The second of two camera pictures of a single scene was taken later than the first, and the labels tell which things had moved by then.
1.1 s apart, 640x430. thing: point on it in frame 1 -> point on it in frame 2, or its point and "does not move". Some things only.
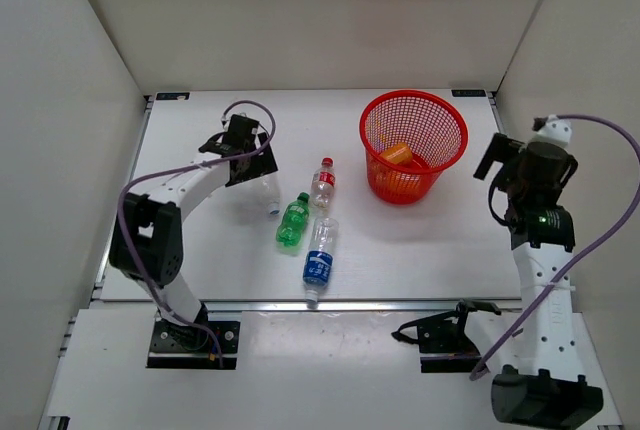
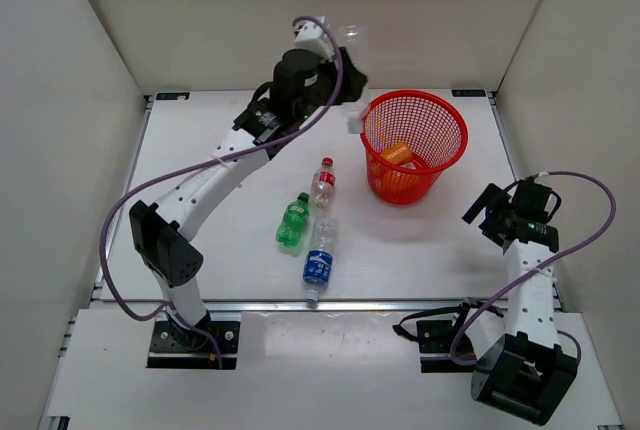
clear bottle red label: (323, 183) does not move
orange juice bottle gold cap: (400, 154) does not move
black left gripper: (263, 165) -> (351, 81)
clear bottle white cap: (269, 188) -> (354, 39)
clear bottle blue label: (319, 258) does not move
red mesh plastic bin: (409, 138) does not move
